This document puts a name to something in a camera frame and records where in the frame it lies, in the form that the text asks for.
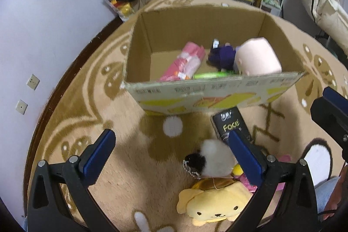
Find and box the pink strawberry bear plush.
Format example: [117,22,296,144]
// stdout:
[239,154,292,193]

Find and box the yellow dog plush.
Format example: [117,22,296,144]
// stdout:
[176,179,253,227]

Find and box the pale pink soft cube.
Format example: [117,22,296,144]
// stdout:
[234,38,282,76]

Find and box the black white fluffy pompom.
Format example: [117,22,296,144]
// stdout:
[182,139,237,179]

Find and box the black Face tissue pack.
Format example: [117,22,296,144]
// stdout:
[211,107,253,145]

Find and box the green tissue pack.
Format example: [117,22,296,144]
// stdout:
[192,71,236,80]

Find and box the beige patterned rug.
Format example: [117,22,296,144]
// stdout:
[35,0,347,231]

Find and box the purple white plush doll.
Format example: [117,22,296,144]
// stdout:
[208,39,236,71]

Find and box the pink plush toy in box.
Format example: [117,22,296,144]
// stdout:
[159,42,206,82]

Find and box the cardboard box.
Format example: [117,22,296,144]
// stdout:
[124,3,305,115]

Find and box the plastic bag of snacks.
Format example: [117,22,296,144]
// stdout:
[104,0,134,22]

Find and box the lower wall socket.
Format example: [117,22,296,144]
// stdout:
[15,100,28,115]

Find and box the wall socket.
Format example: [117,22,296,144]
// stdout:
[27,74,40,91]
[15,100,28,115]

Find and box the upper wall socket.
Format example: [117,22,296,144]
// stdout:
[27,74,40,91]

